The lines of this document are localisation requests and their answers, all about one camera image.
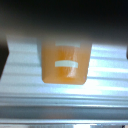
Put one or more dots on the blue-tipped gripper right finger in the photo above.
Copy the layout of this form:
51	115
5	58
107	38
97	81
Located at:
126	51

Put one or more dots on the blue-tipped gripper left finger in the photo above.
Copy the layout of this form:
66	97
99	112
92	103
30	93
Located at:
3	58

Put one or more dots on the black toaster oven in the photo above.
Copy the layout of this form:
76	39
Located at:
63	16

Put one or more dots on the metal ribbed oven tray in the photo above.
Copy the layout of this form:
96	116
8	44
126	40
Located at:
63	100

